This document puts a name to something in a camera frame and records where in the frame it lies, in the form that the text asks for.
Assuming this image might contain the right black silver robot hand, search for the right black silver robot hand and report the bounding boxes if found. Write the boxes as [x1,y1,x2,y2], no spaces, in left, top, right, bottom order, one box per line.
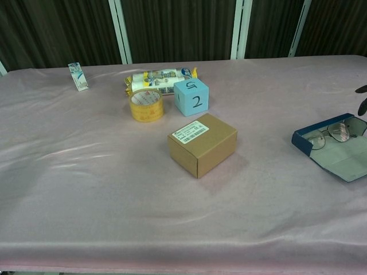
[354,84,367,117]

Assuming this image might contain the thin-framed eyeglasses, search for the thin-framed eyeglasses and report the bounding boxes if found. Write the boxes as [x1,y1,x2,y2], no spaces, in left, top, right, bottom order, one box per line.
[307,120,362,150]

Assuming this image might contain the dark blue glasses case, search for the dark blue glasses case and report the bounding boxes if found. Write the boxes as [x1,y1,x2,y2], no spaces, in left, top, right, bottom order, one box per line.
[291,112,367,183]

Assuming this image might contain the light blue numbered cube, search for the light blue numbered cube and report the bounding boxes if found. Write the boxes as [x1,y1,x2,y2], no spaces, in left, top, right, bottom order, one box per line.
[173,80,210,117]

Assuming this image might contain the brown cardboard box with label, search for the brown cardboard box with label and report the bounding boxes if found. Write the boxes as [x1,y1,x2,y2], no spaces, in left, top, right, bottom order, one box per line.
[167,113,238,179]

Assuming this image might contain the yellow white snack package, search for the yellow white snack package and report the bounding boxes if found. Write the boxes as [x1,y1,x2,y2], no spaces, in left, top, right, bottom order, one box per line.
[123,66,198,97]

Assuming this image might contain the yellow packing tape roll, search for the yellow packing tape roll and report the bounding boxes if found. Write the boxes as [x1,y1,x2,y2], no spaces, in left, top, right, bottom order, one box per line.
[128,88,166,123]

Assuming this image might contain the small blue white carton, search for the small blue white carton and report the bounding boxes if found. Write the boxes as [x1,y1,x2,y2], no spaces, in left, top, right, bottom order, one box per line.
[68,61,89,92]

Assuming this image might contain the pink tablecloth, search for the pink tablecloth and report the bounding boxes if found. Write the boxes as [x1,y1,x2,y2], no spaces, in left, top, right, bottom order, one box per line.
[0,54,367,273]

